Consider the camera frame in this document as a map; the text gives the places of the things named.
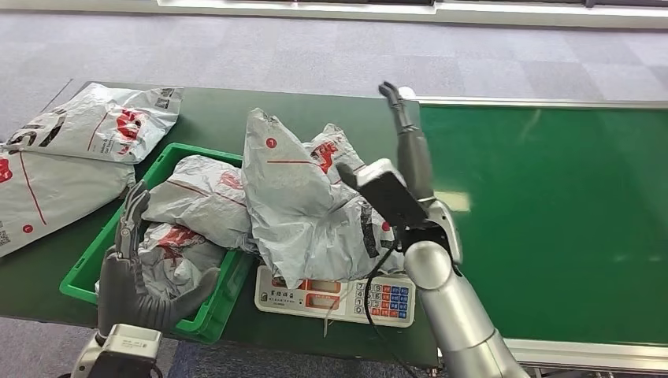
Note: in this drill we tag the white electronic scale body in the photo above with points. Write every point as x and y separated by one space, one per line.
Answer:
313 302

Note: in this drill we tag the large flat grey mailer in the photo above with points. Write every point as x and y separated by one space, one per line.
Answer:
57 193

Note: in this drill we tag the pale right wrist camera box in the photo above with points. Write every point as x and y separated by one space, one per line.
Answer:
389 195

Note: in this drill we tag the green plastic bin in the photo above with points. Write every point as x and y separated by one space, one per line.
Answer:
206 318

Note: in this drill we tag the crumpled grey mailer, red logo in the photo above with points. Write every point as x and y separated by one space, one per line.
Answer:
172 261

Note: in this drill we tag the metal conveyor frame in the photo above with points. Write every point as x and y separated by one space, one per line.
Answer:
574 103

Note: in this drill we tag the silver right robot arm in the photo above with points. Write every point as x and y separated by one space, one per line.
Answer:
449 302

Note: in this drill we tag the grey mailer with black logo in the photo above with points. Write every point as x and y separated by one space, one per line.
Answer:
297 208

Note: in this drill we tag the crumpled grey mailer, red line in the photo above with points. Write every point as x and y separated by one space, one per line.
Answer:
208 203

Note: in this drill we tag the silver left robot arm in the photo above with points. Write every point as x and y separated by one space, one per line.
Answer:
86 360

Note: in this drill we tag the green conveyor belt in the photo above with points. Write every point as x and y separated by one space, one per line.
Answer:
548 208

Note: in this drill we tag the grey mailer with QR label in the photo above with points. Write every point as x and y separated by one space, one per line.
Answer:
94 125

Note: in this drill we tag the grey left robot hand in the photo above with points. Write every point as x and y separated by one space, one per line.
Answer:
122 292

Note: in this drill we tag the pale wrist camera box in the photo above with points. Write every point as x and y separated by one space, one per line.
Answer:
389 195
130 347

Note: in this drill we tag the white round cap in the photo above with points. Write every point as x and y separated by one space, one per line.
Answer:
408 93

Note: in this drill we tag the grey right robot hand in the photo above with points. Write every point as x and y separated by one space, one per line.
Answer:
415 156

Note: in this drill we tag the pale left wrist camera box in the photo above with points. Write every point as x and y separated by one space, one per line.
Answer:
130 347

